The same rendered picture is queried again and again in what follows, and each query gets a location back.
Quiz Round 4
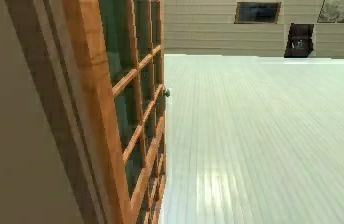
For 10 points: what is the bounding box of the orange wooden glass-pane door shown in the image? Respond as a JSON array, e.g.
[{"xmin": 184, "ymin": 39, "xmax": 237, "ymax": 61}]
[{"xmin": 61, "ymin": 0, "xmax": 168, "ymax": 224}]

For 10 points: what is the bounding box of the dark framed wall picture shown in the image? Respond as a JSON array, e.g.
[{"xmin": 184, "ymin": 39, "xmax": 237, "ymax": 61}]
[{"xmin": 234, "ymin": 1, "xmax": 282, "ymax": 25}]

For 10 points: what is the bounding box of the pale grey wall picture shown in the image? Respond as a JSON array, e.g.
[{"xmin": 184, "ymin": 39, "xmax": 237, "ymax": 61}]
[{"xmin": 316, "ymin": 0, "xmax": 344, "ymax": 24}]

